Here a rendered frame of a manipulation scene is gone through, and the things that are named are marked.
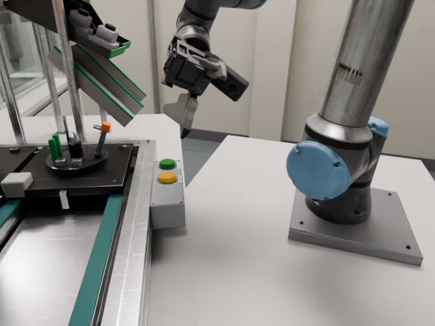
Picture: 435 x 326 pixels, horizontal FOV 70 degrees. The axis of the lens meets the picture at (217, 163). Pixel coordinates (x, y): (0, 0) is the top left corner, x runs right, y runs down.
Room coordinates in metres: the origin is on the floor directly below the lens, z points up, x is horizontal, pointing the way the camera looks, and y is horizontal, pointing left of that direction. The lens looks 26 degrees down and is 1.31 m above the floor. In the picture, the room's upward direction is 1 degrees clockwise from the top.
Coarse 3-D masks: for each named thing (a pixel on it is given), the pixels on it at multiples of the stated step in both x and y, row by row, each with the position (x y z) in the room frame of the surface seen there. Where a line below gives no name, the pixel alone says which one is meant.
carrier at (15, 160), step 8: (0, 152) 0.74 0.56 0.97; (8, 152) 0.74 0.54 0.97; (24, 152) 0.74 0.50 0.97; (32, 152) 0.75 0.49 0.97; (0, 160) 0.69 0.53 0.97; (8, 160) 0.69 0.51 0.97; (16, 160) 0.69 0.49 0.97; (24, 160) 0.69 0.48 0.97; (0, 168) 0.65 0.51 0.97; (8, 168) 0.65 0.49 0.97; (16, 168) 0.65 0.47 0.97; (0, 176) 0.61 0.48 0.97; (0, 184) 0.57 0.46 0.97; (0, 192) 0.56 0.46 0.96
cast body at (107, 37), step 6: (108, 24) 0.94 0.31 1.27; (96, 30) 0.92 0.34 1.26; (102, 30) 0.92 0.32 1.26; (108, 30) 0.92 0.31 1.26; (114, 30) 0.94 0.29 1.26; (90, 36) 0.94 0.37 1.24; (96, 36) 0.92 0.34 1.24; (102, 36) 0.92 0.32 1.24; (108, 36) 0.92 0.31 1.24; (114, 36) 0.93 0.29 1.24; (96, 42) 0.92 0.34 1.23; (102, 42) 0.92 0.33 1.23; (108, 42) 0.92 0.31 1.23; (114, 42) 0.95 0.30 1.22; (108, 48) 0.92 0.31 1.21; (114, 48) 0.92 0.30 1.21
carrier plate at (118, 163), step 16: (96, 144) 0.80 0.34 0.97; (112, 144) 0.81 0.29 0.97; (128, 144) 0.81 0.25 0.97; (32, 160) 0.69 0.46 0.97; (112, 160) 0.70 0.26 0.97; (128, 160) 0.71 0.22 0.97; (32, 176) 0.61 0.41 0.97; (48, 176) 0.61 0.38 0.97; (80, 176) 0.62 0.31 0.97; (96, 176) 0.62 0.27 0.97; (112, 176) 0.62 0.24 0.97; (32, 192) 0.56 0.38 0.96; (48, 192) 0.56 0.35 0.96; (80, 192) 0.57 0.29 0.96; (96, 192) 0.57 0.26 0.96; (112, 192) 0.58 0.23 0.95
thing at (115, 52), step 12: (12, 0) 0.90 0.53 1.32; (24, 0) 0.90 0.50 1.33; (36, 0) 0.90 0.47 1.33; (48, 0) 0.90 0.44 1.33; (72, 0) 1.02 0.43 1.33; (24, 12) 0.90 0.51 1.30; (36, 12) 0.90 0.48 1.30; (48, 12) 0.90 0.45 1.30; (48, 24) 0.90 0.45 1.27; (72, 24) 0.90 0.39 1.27; (72, 36) 0.89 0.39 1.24; (96, 48) 0.89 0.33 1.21; (120, 48) 0.97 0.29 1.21
